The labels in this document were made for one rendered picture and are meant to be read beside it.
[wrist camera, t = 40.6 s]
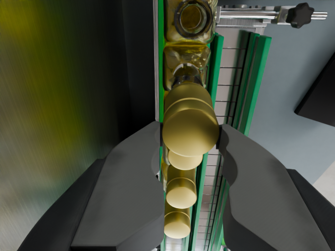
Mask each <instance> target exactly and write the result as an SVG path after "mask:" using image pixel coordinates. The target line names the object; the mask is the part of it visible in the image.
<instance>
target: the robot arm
mask: <svg viewBox="0 0 335 251"><path fill-rule="evenodd" d="M162 127H163V123H160V122H158V121H154V122H152V123H150V124H149V125H147V126H145V127H144V128H142V129H141V130H139V131H137V132H136V133H134V134H133V135H131V136H129V137H128V138H126V139H125V140H123V141H122V142H120V143H119V144H118V145H116V146H115V147H114V148H113V149H112V150H111V151H110V152H109V153H108V154H107V155H106V156H105V157H104V158H103V159H96V160H95V161H94V162H93V163H92V164H91V165H90V166H89V167H88V169H87V170H86V171H85V172H84V173H83V174H82V175H81V176H80V177H79V178H78V179H77V180H76V181H75V182H74V183H73V184H72V185H71V186H70V187H69V188H68V189H67V190H66V191H65V192H64V193H63V194H62V195H61V196H60V197H59V198H58V199H57V200H56V201H55V202H54V203H53V205H52V206H51V207H50V208H49V209H48V210H47V211H46V212H45V213H44V214H43V216H42V217H41V218H40V219H39V220H38V222H37V223H36V224H35V225H34V227H33V228H32V229H31V231H30V232H29V233H28V235H27V236H26V238H25V239H24V241H23V242H22V244H21V245H20V247H19V248H18V250H17V251H152V250H153V249H155V248H156V247H157V246H158V245H160V244H161V242H162V241H163V239H164V221H165V204H164V187H163V185H162V183H161V182H160V181H159V180H158V179H157V177H156V175H157V173H158V172H159V170H160V146H163V138H162ZM216 149H218V150H219V152H220V153H221V154H222V156H223V158H224V161H223V167H222V171H221V173H222V175H223V177H224V178H225V179H226V181H227V182H228V184H229V187H230V188H229V192H228V196H227V200H226V204H225V209H224V213H223V217H222V219H223V236H224V242H225V244H226V246H227V247H228V248H229V249H230V250H231V251H335V206H334V205H333V204H332V203H331V202H330V201H328V200H327V199H326V198H325V197H324V196H323V195H322V194H321V193H320V192H319V191H318V190H317V189H316V188H315V187H314V186H313V185H311V184H310V183H309V182H308V181H307V180H306V179H305V178H304V177H303V176H302V175H301V174H300V173H299V172H298V171H297V170H295V169H287V168H286V167H285V166H284V165H283V164H282V163H281V162H280V161H279V160H278V159H277V158H276V157H275V156H274V155H273V154H271V153H270V152H269V151H268V150H266V149H265V148H264V147H262V146H261V145H259V144H258V143H256V142H255V141H253V140H252V139H250V138H249V137H247V136H245V135H244V134H242V133H241V132H239V131H238V130H236V129H235V128H233V127H231V126H230V125H227V124H221V125H219V138H218V141H217V143H216Z"/></svg>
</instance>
